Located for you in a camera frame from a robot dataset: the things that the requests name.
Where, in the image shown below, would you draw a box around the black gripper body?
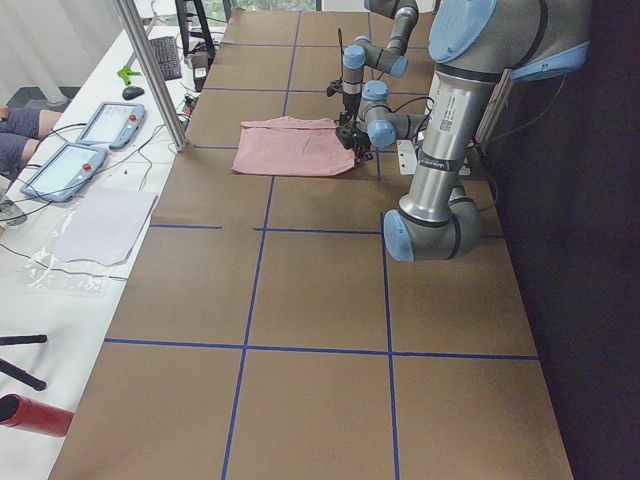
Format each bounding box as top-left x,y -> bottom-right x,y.
335,112 -> 372,161
326,79 -> 361,116

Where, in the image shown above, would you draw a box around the pink snoopy t-shirt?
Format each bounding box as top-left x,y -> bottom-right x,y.
232,116 -> 356,177

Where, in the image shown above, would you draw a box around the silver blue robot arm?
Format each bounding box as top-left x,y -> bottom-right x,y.
335,1 -> 592,262
326,0 -> 419,125

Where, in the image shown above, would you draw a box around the black box white label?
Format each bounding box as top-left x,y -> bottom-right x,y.
185,49 -> 216,92

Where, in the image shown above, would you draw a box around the black keyboard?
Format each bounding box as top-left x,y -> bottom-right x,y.
149,36 -> 182,80

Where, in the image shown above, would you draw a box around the black computer mouse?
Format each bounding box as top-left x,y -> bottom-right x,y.
121,85 -> 145,101

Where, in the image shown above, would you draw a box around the green plastic part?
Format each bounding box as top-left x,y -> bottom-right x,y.
117,66 -> 142,86

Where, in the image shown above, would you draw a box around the upper blue teach pendant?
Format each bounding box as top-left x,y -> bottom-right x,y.
76,102 -> 146,150

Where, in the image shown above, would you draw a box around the blue teach pendant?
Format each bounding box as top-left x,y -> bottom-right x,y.
76,102 -> 146,150
20,143 -> 107,203

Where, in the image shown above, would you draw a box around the white paper sheets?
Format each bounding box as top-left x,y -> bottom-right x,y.
53,186 -> 157,266

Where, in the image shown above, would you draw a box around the lower blue teach pendant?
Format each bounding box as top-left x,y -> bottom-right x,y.
20,143 -> 107,203

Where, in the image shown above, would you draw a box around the seated person legs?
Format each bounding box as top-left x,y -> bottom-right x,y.
1,104 -> 62,180

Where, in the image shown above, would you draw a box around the clear plastic bag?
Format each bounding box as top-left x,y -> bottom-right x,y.
11,210 -> 128,295

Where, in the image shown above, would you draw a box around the red cylinder bottle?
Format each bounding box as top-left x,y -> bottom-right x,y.
1,394 -> 74,437

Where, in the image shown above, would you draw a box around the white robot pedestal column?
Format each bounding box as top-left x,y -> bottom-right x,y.
397,138 -> 472,177

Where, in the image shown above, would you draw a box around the aluminium frame post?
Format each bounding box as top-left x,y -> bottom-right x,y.
113,0 -> 188,152

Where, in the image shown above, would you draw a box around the black camera tripod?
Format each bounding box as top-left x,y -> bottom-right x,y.
1,334 -> 48,392

